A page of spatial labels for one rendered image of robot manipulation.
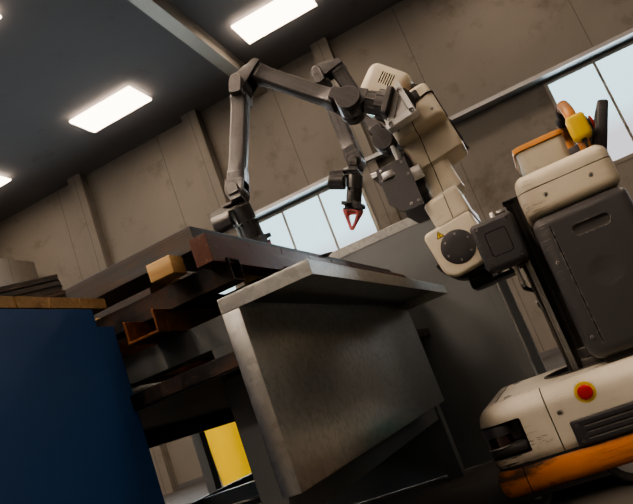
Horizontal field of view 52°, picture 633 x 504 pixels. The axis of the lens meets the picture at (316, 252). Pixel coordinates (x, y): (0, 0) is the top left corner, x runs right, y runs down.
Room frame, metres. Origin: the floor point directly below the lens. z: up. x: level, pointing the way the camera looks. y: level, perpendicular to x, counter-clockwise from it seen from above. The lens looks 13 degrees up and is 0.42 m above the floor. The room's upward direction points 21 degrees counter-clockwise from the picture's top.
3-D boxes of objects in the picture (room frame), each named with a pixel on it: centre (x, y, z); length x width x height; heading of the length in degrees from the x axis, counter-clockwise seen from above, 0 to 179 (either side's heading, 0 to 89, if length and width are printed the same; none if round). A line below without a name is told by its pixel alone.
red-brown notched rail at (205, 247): (2.03, -0.04, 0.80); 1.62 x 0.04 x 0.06; 161
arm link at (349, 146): (2.31, -0.26, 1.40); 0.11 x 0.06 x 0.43; 164
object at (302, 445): (1.82, -0.02, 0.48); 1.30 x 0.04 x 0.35; 161
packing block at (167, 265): (1.30, 0.30, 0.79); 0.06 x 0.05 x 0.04; 71
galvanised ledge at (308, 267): (1.80, -0.09, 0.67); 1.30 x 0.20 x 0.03; 161
